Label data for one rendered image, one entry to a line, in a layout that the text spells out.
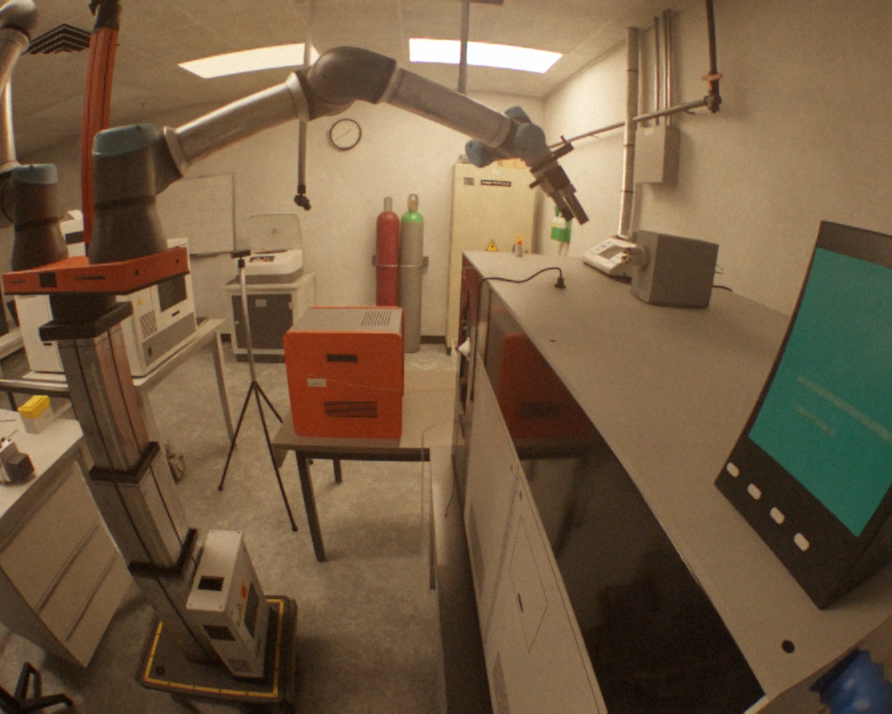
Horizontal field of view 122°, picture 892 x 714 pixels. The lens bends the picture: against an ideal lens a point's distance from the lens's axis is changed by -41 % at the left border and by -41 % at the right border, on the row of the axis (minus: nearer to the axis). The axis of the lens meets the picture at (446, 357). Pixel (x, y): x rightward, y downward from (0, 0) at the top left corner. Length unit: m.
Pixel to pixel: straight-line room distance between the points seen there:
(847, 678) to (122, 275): 0.83
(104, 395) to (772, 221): 2.03
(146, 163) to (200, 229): 4.31
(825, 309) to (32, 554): 1.71
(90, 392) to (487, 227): 3.70
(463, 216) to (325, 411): 2.87
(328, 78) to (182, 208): 4.46
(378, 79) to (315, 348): 0.99
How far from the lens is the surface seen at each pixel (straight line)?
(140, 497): 1.04
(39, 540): 1.62
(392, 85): 0.80
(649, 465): 0.28
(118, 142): 0.76
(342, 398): 1.55
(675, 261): 0.77
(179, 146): 0.89
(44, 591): 1.67
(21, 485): 1.53
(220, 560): 1.25
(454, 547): 1.15
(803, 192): 1.65
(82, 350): 0.93
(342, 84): 0.80
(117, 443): 0.99
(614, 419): 0.32
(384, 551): 2.13
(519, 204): 4.18
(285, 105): 0.89
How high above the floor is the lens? 1.58
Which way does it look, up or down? 21 degrees down
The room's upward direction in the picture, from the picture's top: 3 degrees clockwise
